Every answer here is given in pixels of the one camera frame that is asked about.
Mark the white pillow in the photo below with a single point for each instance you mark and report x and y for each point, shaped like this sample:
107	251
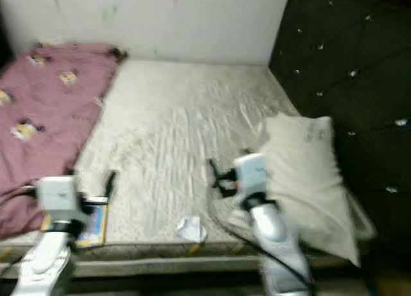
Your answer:
308	167

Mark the mauve cartoon print blanket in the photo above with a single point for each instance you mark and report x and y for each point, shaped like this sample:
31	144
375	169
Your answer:
51	110

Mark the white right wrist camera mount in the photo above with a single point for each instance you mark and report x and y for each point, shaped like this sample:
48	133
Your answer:
250	174

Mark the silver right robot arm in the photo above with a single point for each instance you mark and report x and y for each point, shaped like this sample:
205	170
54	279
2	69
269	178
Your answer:
273	232

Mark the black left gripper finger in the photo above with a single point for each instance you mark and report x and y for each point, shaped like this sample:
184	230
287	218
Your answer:
112	187

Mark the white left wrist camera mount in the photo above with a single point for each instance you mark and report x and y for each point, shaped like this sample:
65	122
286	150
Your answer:
58	196

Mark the colourful children's book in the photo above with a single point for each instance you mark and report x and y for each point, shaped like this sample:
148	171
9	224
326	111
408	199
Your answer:
93	228

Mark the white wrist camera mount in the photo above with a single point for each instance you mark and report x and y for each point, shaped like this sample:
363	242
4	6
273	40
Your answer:
250	174
58	196

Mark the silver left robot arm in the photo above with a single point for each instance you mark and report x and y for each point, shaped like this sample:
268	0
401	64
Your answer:
48	264

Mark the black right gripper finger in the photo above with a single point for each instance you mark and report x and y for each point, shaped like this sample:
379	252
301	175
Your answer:
214	169

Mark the dark tufted headboard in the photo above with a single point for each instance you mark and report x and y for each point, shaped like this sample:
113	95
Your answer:
347	52

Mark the white quilted mattress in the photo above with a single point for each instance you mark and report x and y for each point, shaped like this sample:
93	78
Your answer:
180	129

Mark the white paper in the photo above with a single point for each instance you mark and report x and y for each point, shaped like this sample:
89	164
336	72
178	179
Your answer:
191	230

